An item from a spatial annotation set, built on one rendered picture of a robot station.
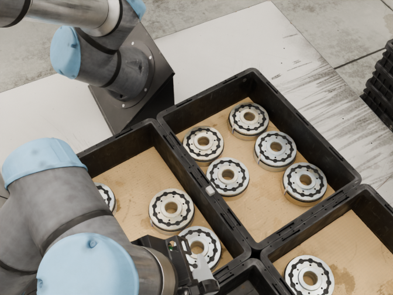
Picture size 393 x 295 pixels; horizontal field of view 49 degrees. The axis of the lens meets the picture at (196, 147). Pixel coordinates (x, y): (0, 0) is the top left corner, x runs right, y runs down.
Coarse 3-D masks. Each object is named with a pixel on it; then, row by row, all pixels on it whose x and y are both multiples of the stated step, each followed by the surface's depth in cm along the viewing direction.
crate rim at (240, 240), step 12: (144, 120) 100; (120, 132) 98; (132, 132) 99; (96, 144) 96; (108, 144) 97; (168, 144) 97; (84, 156) 95; (180, 156) 95; (192, 180) 92; (204, 192) 90; (216, 204) 89; (228, 228) 86; (240, 240) 85; (228, 264) 82; (216, 276) 81
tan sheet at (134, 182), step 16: (128, 160) 106; (144, 160) 106; (160, 160) 106; (96, 176) 103; (112, 176) 103; (128, 176) 103; (144, 176) 103; (160, 176) 104; (128, 192) 101; (144, 192) 101; (128, 208) 99; (144, 208) 99; (128, 224) 97; (144, 224) 97; (192, 224) 97; (208, 224) 97; (224, 256) 93
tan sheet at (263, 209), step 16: (224, 112) 114; (224, 128) 111; (272, 128) 112; (224, 144) 109; (240, 144) 109; (240, 160) 106; (304, 160) 106; (256, 176) 104; (272, 176) 104; (256, 192) 102; (272, 192) 102; (240, 208) 99; (256, 208) 99; (272, 208) 99; (288, 208) 99; (304, 208) 99; (256, 224) 97; (272, 224) 97; (256, 240) 95
